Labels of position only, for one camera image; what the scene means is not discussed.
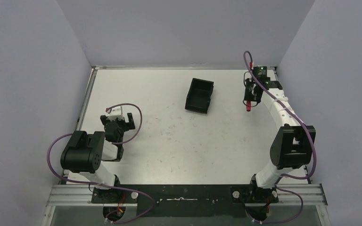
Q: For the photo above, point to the red handled screwdriver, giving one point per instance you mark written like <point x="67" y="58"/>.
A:
<point x="248" y="106"/>

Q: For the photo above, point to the black plastic bin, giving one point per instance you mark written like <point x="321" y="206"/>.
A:
<point x="199" y="96"/>

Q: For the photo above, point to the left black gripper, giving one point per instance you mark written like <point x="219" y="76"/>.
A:
<point x="122" y="124"/>

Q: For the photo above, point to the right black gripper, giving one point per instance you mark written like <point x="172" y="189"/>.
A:
<point x="247" y="97"/>

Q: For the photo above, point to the aluminium frame rail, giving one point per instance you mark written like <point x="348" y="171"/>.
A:
<point x="80" y="195"/>

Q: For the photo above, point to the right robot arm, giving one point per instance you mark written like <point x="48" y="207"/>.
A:
<point x="291" y="148"/>

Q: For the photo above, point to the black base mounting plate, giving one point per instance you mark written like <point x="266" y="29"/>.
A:
<point x="190" y="200"/>

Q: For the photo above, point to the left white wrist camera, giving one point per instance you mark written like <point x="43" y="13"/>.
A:
<point x="115" y="112"/>

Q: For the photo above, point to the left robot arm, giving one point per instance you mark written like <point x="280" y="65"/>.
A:
<point x="84" y="153"/>

